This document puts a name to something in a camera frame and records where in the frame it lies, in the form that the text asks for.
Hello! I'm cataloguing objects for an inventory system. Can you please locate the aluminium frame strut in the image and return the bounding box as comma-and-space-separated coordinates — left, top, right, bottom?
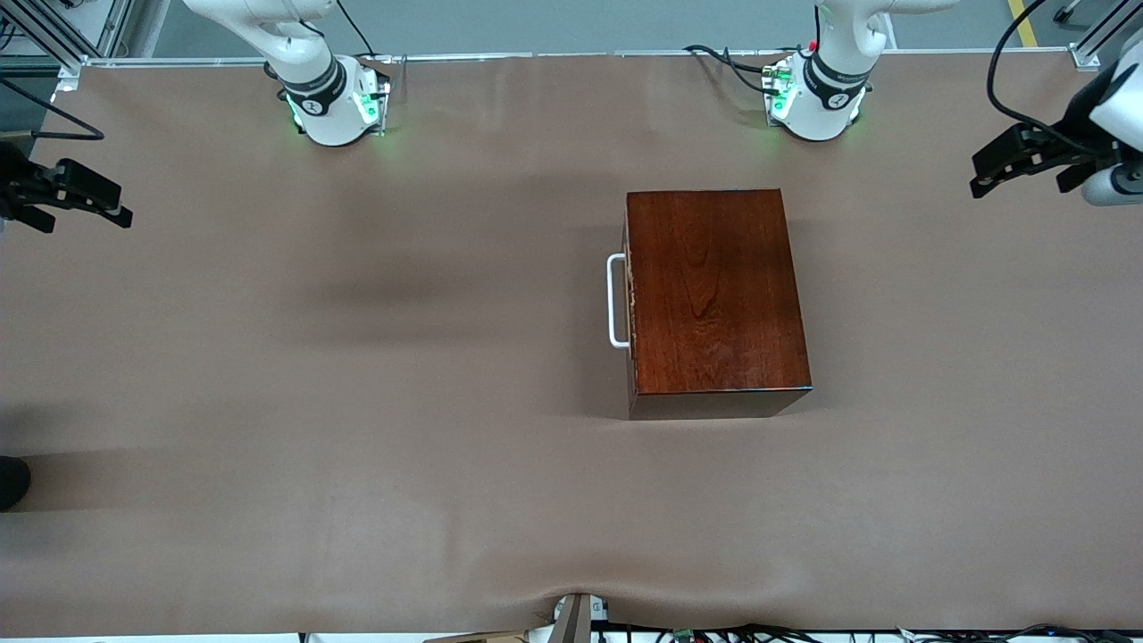
0, 0, 90, 90
1067, 0, 1143, 71

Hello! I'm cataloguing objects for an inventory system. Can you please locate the thin black base cable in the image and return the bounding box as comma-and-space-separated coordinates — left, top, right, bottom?
335, 0, 380, 62

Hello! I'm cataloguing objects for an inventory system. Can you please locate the clear table edge strip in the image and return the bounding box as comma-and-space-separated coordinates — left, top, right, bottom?
85, 46, 1077, 68

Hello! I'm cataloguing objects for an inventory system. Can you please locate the black round object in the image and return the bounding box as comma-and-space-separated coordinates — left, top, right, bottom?
0, 455, 33, 513

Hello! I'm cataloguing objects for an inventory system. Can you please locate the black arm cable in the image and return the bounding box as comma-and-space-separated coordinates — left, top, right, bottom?
986, 0, 1086, 153
0, 76, 106, 142

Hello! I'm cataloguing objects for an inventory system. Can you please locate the black base cable bundle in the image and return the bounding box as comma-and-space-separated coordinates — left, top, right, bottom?
683, 42, 805, 96

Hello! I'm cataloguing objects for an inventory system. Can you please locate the dark brown wooden cabinet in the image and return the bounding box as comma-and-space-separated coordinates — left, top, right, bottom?
625, 188, 813, 421

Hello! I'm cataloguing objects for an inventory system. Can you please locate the aluminium frame post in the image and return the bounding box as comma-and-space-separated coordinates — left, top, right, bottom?
107, 0, 171, 59

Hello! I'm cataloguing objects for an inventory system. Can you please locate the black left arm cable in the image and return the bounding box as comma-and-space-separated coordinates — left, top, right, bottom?
986, 0, 1086, 153

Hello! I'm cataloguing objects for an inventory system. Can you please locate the grey metal table bracket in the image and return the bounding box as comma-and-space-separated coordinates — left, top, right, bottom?
552, 592, 611, 643

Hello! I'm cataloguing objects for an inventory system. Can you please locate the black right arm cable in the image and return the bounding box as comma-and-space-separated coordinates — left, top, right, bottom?
0, 76, 106, 142

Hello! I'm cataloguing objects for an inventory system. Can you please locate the brown table cover sheet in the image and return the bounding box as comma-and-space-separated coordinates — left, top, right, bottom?
0, 49, 1143, 639

